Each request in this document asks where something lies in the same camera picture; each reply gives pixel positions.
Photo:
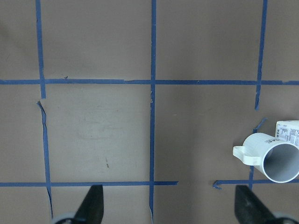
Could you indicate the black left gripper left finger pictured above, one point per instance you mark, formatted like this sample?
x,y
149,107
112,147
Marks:
x,y
91,210

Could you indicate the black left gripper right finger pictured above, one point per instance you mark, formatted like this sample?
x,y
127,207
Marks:
x,y
250,210

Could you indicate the white ribbed mug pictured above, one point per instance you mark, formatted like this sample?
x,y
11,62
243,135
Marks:
x,y
276,159

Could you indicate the blue white milk carton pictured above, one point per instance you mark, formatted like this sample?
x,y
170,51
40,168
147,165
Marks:
x,y
288,131

